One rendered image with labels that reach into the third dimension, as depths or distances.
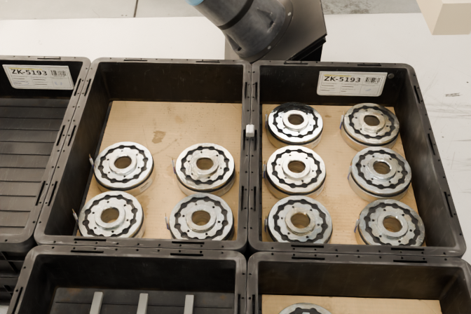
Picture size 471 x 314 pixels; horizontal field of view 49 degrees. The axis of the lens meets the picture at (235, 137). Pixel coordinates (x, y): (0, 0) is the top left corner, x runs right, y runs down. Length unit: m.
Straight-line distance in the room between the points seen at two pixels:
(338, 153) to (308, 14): 0.32
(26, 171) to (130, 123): 0.21
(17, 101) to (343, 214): 0.68
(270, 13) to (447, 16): 0.41
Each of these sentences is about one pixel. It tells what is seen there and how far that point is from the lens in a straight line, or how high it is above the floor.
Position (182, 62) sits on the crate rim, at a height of 0.93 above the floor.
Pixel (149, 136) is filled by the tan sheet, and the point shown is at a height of 0.83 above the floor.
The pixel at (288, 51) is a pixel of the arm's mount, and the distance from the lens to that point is 1.08.
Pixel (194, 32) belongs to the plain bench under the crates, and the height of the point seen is 0.70.
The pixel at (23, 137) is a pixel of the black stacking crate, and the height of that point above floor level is 0.83.
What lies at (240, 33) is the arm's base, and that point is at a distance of 1.13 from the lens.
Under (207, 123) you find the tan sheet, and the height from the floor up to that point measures 0.83.
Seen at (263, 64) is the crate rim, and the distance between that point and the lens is 0.97.
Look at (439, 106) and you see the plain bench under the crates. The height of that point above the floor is 0.70.
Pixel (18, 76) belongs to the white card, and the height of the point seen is 0.89.
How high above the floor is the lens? 1.56
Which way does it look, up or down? 49 degrees down
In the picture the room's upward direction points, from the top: straight up
